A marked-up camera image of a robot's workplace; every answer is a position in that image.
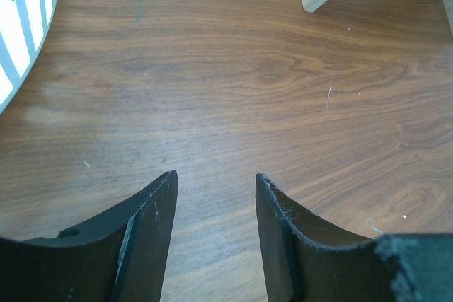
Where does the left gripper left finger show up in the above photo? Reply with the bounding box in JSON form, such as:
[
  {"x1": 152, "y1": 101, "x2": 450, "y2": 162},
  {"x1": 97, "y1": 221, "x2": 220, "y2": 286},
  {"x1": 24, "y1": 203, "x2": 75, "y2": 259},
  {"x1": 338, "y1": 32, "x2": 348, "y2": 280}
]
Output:
[{"x1": 1, "y1": 170, "x2": 178, "y2": 301}]

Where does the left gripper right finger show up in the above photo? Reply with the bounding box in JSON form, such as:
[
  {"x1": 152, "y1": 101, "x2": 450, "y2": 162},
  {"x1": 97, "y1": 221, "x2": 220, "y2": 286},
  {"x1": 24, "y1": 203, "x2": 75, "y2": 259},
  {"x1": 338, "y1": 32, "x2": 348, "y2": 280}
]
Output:
[{"x1": 256, "y1": 174, "x2": 452, "y2": 301}]

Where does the white plastic basket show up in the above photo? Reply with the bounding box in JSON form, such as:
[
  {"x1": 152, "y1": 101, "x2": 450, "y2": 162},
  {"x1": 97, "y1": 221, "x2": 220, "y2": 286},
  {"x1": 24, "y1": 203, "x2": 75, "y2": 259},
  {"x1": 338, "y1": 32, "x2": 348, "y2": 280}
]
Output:
[{"x1": 1, "y1": 0, "x2": 57, "y2": 111}]

